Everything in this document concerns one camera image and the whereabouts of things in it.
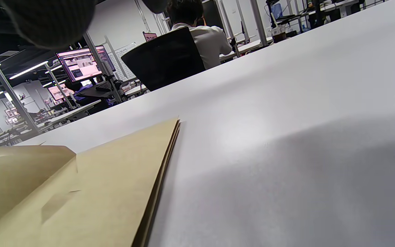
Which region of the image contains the person's right hand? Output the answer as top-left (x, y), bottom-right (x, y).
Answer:
top-left (0, 0), bottom-right (169, 50)

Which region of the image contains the computer monitor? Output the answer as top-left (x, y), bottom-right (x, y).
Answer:
top-left (47, 83), bottom-right (75, 105)
top-left (95, 45), bottom-right (117, 73)
top-left (55, 48), bottom-right (104, 83)

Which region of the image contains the black keyboard tray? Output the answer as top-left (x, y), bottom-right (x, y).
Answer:
top-left (76, 82), bottom-right (116, 100)

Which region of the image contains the white desk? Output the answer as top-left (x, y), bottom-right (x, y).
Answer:
top-left (36, 99), bottom-right (102, 132)
top-left (219, 38), bottom-right (274, 62)

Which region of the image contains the black office chair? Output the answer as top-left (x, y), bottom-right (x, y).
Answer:
top-left (121, 27), bottom-right (206, 92)

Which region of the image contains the plastic cup of dark drink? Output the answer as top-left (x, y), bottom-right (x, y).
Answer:
top-left (271, 27), bottom-right (288, 43)

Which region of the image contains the aluminium frame post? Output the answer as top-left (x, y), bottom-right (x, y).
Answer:
top-left (0, 34), bottom-right (40, 132)
top-left (249, 0), bottom-right (268, 47)
top-left (82, 32), bottom-right (116, 78)

